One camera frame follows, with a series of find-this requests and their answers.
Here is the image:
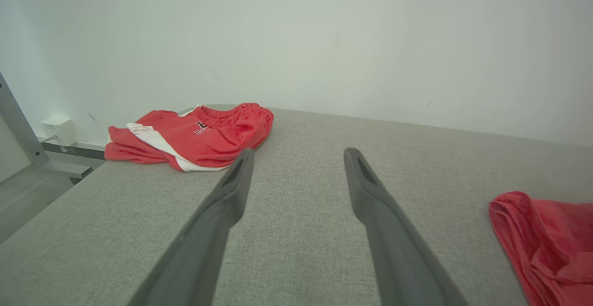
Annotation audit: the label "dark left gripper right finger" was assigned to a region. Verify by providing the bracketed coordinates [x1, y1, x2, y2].
[344, 147, 468, 306]

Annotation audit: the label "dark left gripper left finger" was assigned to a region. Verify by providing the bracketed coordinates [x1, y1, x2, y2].
[127, 149, 254, 306]

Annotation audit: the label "red and white basketball shorts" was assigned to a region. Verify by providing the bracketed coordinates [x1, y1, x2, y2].
[104, 103, 274, 172]

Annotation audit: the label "red and white basketball jersey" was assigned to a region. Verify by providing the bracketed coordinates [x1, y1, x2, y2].
[489, 191, 593, 306]

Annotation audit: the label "black and white skirting strip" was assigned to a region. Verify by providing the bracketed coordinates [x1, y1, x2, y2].
[42, 138, 108, 161]

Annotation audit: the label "white wall socket box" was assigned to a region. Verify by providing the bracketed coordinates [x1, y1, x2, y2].
[39, 116, 81, 147]

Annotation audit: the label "grey metal frame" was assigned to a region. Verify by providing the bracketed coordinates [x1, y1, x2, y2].
[0, 72, 93, 180]

